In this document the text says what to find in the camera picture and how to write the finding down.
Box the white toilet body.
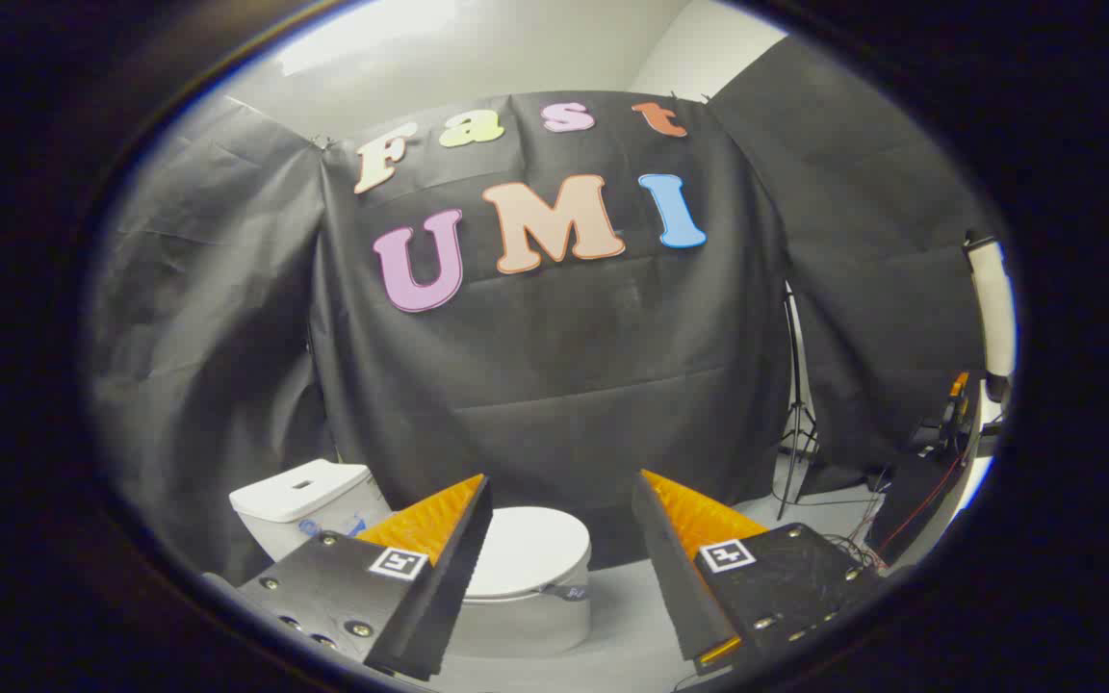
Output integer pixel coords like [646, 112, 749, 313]
[229, 459, 594, 661]

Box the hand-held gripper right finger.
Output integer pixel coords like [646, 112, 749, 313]
[632, 469, 892, 680]

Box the black backdrop cloth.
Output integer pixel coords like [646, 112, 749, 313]
[309, 91, 791, 569]

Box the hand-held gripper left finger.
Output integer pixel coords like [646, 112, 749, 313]
[227, 474, 495, 682]

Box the plain black cloth panel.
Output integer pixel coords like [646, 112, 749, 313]
[88, 96, 336, 583]
[709, 37, 989, 473]

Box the black tripod light stand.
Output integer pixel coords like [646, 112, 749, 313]
[774, 284, 821, 521]

